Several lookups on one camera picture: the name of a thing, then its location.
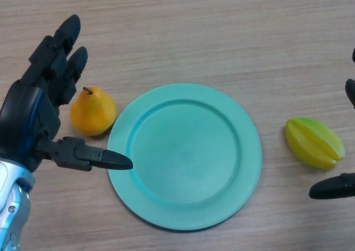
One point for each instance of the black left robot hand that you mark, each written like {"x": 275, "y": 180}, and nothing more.
{"x": 33, "y": 101}

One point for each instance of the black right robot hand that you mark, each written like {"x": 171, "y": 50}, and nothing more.
{"x": 335, "y": 188}

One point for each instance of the yellow orange pear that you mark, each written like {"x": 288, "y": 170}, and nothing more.
{"x": 93, "y": 115}

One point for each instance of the green round plate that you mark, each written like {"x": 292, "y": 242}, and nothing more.
{"x": 184, "y": 156}

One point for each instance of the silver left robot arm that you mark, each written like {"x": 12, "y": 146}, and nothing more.
{"x": 12, "y": 206}

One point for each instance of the yellow green starfruit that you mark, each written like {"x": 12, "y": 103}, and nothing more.
{"x": 316, "y": 144}

